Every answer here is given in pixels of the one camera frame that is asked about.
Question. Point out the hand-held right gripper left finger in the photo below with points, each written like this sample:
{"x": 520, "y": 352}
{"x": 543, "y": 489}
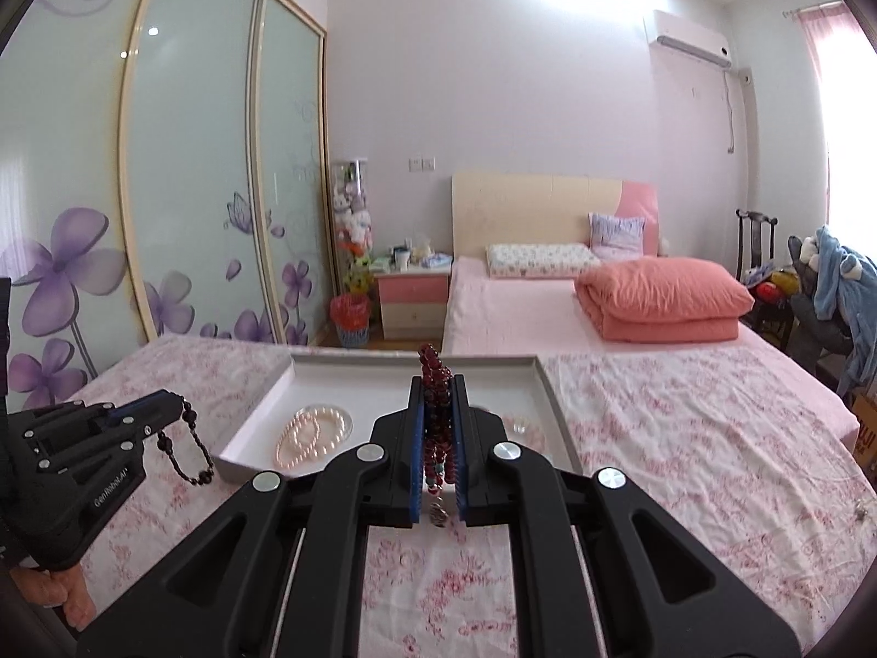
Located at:
{"x": 384, "y": 480}

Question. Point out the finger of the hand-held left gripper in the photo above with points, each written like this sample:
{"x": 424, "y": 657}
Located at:
{"x": 103, "y": 411}
{"x": 103, "y": 445}

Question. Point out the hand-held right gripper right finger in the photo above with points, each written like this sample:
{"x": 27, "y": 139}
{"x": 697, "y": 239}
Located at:
{"x": 493, "y": 480}

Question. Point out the grey jewelry tray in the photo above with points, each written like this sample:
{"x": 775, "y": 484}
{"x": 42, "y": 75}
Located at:
{"x": 384, "y": 391}

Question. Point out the person's left hand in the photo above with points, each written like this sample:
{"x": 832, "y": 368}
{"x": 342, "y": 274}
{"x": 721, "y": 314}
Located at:
{"x": 68, "y": 593}

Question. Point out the red trash bin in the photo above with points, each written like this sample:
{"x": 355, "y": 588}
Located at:
{"x": 351, "y": 319}

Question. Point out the pink bed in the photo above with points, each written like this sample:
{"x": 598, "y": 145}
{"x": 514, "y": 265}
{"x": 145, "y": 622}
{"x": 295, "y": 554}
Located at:
{"x": 507, "y": 308}

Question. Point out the pink and beige nightstand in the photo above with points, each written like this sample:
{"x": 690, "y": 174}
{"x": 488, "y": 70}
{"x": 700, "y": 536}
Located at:
{"x": 411, "y": 301}

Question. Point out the pink floral bedsheet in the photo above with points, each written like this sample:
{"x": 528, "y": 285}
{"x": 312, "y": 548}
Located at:
{"x": 685, "y": 438}

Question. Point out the white mug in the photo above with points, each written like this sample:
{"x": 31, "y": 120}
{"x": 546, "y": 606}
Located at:
{"x": 402, "y": 260}

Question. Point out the floral pillow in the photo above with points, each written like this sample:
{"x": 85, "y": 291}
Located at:
{"x": 541, "y": 260}

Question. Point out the blue tissue pack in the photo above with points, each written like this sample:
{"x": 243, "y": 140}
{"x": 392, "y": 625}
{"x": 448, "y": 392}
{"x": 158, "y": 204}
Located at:
{"x": 435, "y": 261}

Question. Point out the folded orange quilt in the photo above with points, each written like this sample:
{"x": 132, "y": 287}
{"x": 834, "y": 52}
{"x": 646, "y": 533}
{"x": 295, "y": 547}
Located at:
{"x": 664, "y": 298}

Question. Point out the plush toy display column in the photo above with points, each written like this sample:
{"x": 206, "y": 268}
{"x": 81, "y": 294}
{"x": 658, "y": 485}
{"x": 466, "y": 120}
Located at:
{"x": 353, "y": 219}

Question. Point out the beige and pink headboard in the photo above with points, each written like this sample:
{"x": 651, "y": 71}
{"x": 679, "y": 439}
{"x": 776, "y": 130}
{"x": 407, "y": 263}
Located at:
{"x": 527, "y": 212}

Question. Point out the purple pillow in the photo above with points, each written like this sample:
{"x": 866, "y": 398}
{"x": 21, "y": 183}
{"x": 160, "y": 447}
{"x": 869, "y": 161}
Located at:
{"x": 616, "y": 236}

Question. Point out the flower print sliding wardrobe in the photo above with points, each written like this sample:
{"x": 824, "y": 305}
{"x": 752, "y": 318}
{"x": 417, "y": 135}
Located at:
{"x": 185, "y": 151}

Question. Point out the colourful toys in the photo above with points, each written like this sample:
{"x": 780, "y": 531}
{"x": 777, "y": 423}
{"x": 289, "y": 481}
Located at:
{"x": 774, "y": 286}

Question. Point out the grey chair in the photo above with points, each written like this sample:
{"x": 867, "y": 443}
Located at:
{"x": 812, "y": 329}

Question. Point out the dark wooden chair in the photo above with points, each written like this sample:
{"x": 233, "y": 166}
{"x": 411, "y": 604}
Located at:
{"x": 754, "y": 240}

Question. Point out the cardboard box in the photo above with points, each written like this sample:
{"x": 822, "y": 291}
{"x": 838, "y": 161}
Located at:
{"x": 867, "y": 432}

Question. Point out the blue plush garment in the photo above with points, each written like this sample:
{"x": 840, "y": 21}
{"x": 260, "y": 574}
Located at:
{"x": 846, "y": 281}

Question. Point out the air conditioner pipe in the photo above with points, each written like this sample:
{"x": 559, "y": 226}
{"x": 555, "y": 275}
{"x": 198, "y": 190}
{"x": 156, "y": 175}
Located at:
{"x": 733, "y": 109}

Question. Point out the white air conditioner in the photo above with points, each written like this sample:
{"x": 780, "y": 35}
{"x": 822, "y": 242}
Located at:
{"x": 685, "y": 38}

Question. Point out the pink curtain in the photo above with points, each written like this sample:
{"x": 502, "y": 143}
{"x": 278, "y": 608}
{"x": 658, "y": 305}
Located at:
{"x": 832, "y": 55}

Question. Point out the white wall socket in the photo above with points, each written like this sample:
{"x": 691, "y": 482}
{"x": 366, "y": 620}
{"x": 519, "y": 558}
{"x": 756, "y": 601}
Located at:
{"x": 423, "y": 164}

